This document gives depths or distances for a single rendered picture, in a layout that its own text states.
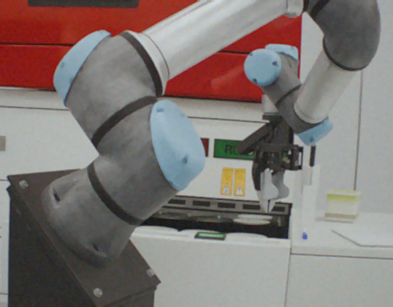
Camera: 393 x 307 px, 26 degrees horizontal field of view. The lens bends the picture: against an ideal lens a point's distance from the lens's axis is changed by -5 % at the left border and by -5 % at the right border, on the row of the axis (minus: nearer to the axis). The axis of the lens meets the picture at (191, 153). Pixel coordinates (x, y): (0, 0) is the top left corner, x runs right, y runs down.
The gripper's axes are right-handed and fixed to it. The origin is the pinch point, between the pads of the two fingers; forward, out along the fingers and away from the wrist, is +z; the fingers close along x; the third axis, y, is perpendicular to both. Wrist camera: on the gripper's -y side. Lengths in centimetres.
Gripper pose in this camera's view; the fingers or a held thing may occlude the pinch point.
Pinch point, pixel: (265, 206)
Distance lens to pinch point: 191.4
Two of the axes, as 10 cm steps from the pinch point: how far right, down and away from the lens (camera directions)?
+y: 6.2, 0.8, -7.8
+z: -0.6, 10.0, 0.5
